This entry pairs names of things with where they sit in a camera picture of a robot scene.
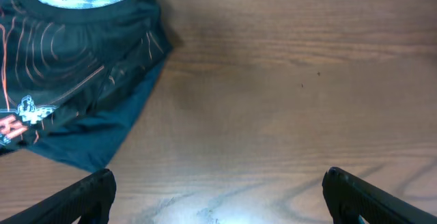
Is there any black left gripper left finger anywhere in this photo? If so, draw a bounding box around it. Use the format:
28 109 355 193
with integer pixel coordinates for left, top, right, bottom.
1 169 117 224

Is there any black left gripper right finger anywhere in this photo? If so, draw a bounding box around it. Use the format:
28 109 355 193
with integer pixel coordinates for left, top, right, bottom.
322 167 436 224

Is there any black printed cycling jersey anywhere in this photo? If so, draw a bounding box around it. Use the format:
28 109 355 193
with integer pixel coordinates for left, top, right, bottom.
1 0 172 154

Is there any navy blue folded garment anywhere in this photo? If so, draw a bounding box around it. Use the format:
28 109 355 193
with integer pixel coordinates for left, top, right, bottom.
28 61 165 172

